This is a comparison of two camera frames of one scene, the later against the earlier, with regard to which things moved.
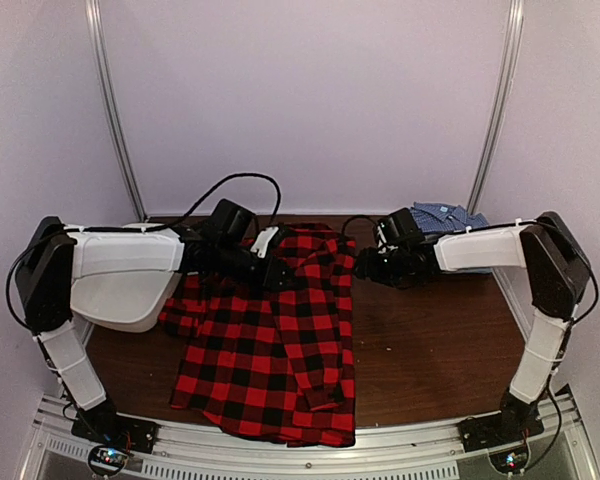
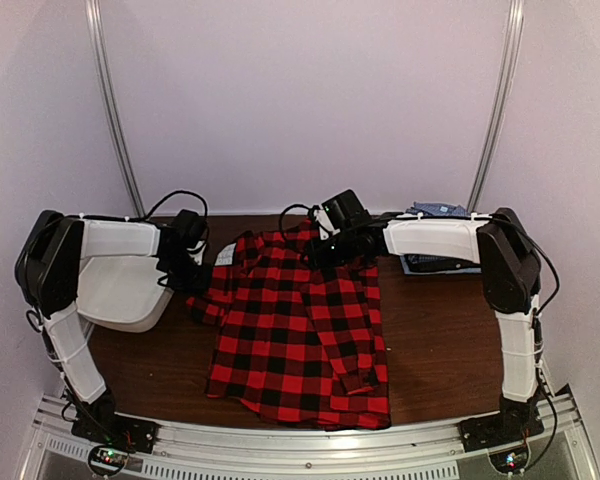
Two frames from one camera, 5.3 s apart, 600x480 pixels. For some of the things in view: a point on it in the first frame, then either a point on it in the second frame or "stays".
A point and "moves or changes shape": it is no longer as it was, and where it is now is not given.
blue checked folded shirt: [442, 218] stays
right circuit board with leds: [509, 461] stays
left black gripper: [270, 278] to [197, 288]
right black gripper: [368, 267] to [317, 257]
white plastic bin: [123, 280] stays
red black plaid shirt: [275, 363] moves or changes shape
